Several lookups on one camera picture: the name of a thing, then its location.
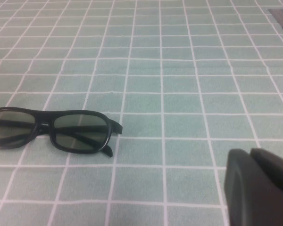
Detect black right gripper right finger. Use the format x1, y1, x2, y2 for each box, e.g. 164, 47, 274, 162
250, 147, 283, 200

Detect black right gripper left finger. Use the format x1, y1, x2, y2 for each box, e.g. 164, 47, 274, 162
223, 147, 283, 226

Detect black framed glasses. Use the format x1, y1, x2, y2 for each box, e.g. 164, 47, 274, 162
0, 106, 124, 159

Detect green white-checked tablecloth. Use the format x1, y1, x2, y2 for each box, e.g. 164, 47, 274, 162
0, 0, 283, 226

